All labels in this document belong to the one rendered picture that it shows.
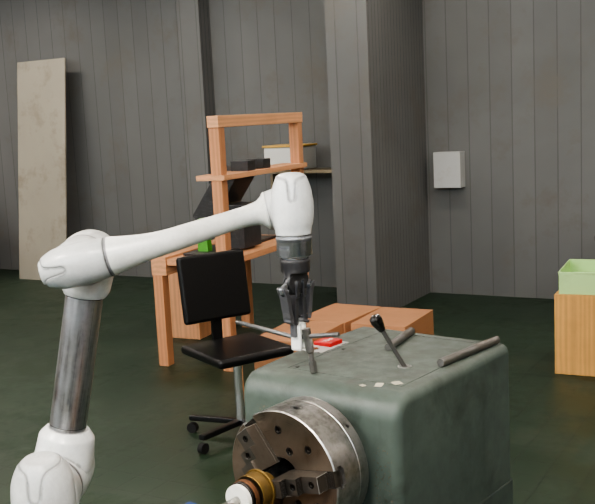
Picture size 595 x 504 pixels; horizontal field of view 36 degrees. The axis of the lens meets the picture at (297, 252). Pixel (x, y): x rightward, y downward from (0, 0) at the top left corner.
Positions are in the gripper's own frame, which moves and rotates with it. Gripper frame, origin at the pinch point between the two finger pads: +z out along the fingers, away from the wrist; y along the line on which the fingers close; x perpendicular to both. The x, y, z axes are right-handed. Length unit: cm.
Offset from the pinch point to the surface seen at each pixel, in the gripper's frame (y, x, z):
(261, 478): 33.5, 14.3, 23.2
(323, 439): 22.5, 23.6, 16.0
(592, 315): -436, -88, 91
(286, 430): 23.7, 14.1, 15.3
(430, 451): -5.9, 34.1, 26.0
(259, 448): 27.2, 8.6, 19.5
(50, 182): -541, -819, 12
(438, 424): -10.1, 34.1, 20.5
